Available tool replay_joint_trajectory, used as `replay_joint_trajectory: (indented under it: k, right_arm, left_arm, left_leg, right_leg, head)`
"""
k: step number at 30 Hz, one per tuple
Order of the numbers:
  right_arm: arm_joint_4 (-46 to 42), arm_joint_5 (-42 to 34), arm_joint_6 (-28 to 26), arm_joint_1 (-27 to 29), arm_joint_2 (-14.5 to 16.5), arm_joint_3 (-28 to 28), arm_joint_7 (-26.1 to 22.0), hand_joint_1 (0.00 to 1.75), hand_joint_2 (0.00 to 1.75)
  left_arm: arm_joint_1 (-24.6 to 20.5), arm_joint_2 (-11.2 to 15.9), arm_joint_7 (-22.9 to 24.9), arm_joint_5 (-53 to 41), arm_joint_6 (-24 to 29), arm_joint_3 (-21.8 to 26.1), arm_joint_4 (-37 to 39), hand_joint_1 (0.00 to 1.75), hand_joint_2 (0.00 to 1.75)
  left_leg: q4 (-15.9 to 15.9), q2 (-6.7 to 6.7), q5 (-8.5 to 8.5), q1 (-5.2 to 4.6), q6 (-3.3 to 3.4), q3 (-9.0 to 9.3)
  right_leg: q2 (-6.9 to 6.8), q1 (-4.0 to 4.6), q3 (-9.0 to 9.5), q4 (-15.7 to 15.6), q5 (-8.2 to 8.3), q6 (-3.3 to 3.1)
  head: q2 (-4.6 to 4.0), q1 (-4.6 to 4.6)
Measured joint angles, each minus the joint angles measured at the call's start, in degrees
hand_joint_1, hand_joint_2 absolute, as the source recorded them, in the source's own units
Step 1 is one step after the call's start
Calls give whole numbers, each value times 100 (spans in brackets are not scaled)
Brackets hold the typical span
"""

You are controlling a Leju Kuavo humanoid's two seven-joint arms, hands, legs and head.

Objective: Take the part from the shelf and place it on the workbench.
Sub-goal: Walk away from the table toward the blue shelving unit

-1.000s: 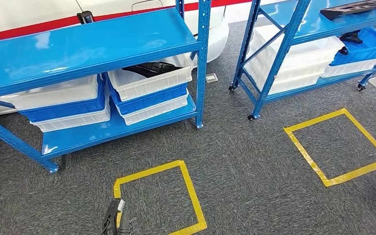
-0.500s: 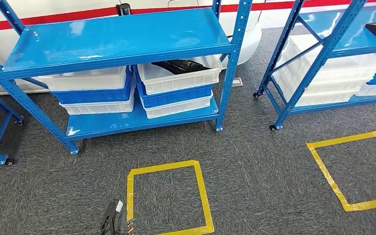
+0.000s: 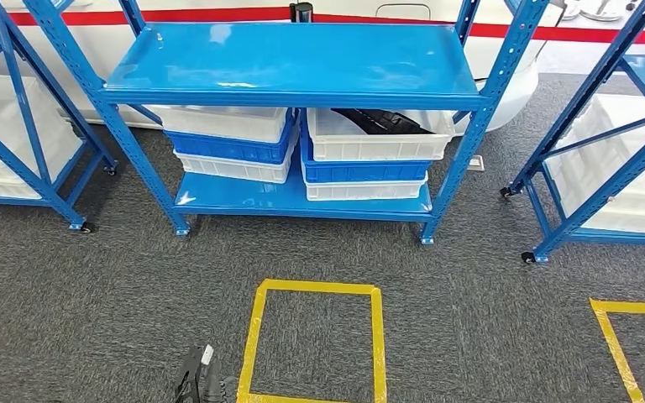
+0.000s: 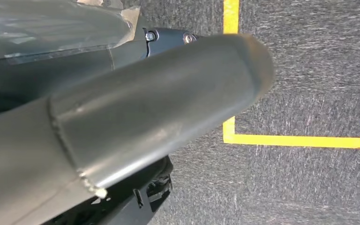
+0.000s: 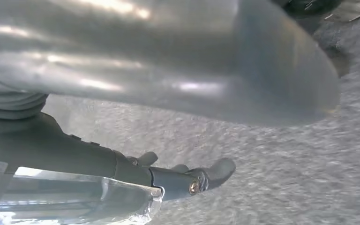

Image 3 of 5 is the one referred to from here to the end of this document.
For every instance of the black part in crate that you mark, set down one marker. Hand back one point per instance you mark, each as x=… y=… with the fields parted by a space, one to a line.
x=383 y=121

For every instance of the blue metal shelf rack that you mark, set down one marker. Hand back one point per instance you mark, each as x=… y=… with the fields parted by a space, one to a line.
x=22 y=111
x=600 y=189
x=300 y=55

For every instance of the blue plastic crate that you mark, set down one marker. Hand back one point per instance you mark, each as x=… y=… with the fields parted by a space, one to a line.
x=356 y=171
x=228 y=149

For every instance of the yellow floor tape square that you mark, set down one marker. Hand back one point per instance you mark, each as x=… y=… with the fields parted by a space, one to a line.
x=612 y=345
x=378 y=345

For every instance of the metal floor socket plate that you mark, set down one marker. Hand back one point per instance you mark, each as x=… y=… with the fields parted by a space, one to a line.
x=476 y=163

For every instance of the white car with red stripe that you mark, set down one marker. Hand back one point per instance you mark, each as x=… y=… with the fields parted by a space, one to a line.
x=217 y=8

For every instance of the white floor stand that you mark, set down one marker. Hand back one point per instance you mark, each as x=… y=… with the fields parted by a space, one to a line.
x=600 y=10

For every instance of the black stanchion post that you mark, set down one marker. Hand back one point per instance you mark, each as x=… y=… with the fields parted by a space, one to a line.
x=301 y=12

